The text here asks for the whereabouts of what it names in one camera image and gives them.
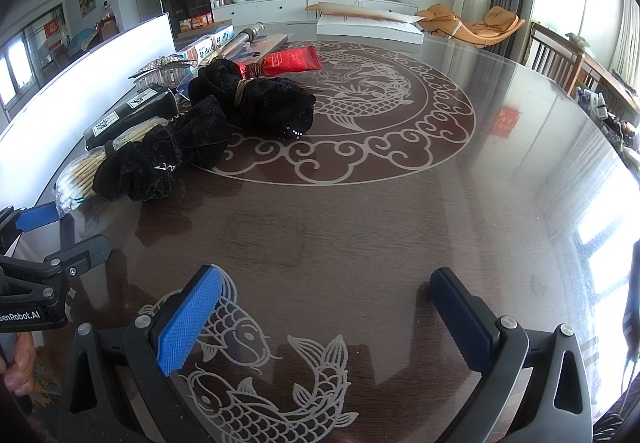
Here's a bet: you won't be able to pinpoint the black box white labels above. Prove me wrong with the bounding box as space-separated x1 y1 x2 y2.
84 86 178 150

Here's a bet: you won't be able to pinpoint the rhinestone bow hair clip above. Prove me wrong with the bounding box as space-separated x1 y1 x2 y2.
129 54 198 91

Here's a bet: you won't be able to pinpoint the blue white toothpaste box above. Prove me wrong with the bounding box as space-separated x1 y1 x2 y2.
176 25 234 64

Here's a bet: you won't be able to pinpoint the black scrunchie large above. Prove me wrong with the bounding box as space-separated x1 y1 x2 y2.
188 58 316 140

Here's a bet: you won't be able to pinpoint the silver gold cosmetic tube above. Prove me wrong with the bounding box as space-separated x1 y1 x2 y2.
216 22 265 58

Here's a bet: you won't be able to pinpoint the red pouch with tassel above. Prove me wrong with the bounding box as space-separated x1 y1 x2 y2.
236 45 322 79

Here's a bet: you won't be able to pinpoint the phone case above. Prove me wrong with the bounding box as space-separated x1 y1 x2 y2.
233 33 288 64

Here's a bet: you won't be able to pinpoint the person's left hand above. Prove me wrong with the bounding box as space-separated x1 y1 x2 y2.
1 331 37 397

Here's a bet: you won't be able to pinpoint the white storage box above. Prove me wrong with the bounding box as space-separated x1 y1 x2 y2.
0 10 177 159

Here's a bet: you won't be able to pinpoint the cardboard snack box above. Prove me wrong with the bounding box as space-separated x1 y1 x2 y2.
179 12 214 33

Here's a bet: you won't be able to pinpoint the white tv cabinet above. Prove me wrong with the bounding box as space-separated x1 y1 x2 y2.
212 0 419 27

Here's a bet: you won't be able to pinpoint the wooden dining chair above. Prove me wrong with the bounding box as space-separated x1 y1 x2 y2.
522 22 585 98

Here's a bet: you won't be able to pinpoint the orange lounge chair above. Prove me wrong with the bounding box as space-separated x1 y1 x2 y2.
416 4 525 48

